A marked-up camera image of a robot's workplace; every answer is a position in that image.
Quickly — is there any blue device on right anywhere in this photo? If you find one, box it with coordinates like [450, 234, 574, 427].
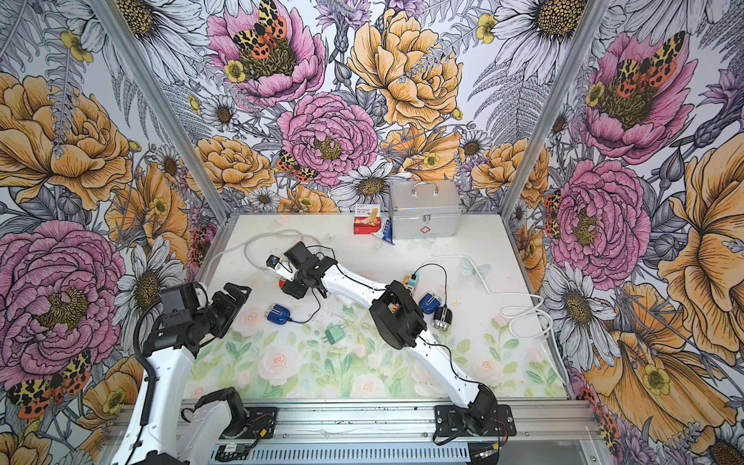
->
[418, 293, 444, 315]

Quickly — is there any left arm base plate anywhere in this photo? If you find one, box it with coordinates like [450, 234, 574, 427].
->
[220, 406, 278, 440]

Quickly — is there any red white bandage box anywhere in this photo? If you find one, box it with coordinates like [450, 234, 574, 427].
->
[353, 203, 382, 236]

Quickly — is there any blue device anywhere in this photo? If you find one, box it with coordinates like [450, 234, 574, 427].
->
[265, 304, 292, 326]
[418, 293, 444, 315]

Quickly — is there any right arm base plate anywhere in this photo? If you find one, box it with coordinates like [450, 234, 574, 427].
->
[434, 404, 517, 439]

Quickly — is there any black charger cable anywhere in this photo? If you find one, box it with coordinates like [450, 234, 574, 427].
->
[287, 243, 338, 326]

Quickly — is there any grey power strip cord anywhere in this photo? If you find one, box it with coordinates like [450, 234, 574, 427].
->
[202, 227, 309, 274]

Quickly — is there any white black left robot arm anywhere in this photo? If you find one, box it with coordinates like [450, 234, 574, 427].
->
[110, 282, 251, 464]

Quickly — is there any blue white tissue pack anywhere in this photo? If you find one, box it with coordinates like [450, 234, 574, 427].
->
[372, 216, 394, 245]

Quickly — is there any teal USB charger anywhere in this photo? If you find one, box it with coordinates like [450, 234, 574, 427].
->
[403, 273, 419, 294]

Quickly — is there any silver first aid case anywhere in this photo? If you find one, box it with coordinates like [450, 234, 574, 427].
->
[391, 180, 461, 240]

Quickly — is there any white power strip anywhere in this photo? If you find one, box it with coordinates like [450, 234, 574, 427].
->
[265, 255, 295, 281]

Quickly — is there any green plug adapter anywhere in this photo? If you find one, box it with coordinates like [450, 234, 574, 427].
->
[323, 324, 345, 345]

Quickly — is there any white cord on right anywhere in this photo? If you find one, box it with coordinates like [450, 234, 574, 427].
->
[415, 254, 568, 385]

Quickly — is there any blue device on left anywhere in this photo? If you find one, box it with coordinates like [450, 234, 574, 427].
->
[265, 304, 292, 326]

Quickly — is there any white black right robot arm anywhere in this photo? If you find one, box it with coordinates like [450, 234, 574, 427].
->
[265, 241, 498, 435]

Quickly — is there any aluminium front rail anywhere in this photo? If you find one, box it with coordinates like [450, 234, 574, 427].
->
[222, 398, 602, 446]

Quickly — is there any black silver shaver head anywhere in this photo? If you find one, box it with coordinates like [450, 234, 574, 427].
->
[432, 305, 453, 331]

